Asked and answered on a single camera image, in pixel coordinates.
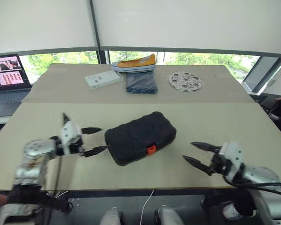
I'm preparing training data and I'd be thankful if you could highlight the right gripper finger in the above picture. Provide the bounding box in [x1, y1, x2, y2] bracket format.
[189, 141, 222, 153]
[182, 154, 213, 175]

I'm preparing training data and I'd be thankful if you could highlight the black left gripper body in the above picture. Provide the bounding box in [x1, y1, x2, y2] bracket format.
[70, 135, 87, 157]

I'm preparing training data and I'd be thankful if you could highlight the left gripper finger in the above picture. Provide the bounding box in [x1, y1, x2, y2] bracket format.
[84, 145, 108, 158]
[81, 127, 104, 135]

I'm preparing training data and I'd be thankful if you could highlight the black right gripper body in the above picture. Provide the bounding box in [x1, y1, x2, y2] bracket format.
[209, 146, 228, 176]

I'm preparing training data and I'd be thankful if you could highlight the black plastic tool case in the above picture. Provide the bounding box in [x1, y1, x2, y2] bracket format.
[104, 111, 177, 167]

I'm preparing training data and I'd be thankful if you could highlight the white flat box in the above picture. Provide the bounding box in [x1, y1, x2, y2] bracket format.
[84, 70, 123, 90]

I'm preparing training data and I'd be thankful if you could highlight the grey rounded shape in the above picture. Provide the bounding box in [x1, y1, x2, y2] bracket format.
[99, 206, 124, 225]
[154, 205, 182, 225]

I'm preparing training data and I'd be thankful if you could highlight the round perforated metal plate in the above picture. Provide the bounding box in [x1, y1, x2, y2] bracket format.
[167, 70, 206, 93]

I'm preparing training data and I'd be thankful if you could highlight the dark blue folded pouch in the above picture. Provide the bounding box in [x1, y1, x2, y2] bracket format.
[125, 71, 158, 95]

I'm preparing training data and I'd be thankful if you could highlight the yellow canvas shoe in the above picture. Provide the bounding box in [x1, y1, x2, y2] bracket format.
[111, 53, 156, 73]

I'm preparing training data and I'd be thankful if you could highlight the grey open laptop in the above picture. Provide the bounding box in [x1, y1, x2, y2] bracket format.
[0, 53, 32, 118]

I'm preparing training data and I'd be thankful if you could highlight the white roller blind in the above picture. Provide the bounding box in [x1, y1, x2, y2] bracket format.
[0, 0, 100, 56]
[91, 0, 281, 57]

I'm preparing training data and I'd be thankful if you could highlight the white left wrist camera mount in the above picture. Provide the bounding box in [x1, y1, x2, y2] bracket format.
[60, 121, 83, 156]

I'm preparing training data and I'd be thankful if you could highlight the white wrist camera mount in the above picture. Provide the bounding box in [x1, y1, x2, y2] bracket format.
[60, 121, 83, 156]
[218, 141, 245, 181]

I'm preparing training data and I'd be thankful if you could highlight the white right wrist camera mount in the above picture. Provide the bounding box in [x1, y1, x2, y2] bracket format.
[218, 141, 245, 181]

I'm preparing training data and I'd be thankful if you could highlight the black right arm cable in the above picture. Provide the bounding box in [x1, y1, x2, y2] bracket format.
[223, 174, 281, 195]

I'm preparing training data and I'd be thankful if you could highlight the black table clamp bracket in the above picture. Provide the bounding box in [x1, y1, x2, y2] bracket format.
[39, 191, 74, 213]

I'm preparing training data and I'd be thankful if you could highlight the thin white cable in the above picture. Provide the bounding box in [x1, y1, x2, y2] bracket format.
[140, 189, 155, 225]

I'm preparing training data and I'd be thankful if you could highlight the grey window post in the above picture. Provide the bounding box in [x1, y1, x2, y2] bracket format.
[89, 0, 110, 65]

